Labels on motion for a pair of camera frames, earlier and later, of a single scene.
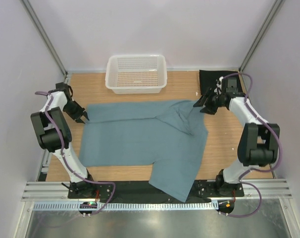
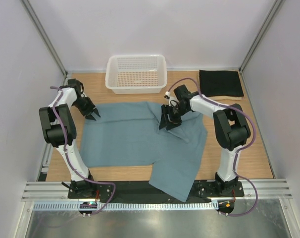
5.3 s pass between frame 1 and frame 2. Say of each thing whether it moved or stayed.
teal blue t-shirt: stayed
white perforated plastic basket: stayed
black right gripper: moved
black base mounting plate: stayed
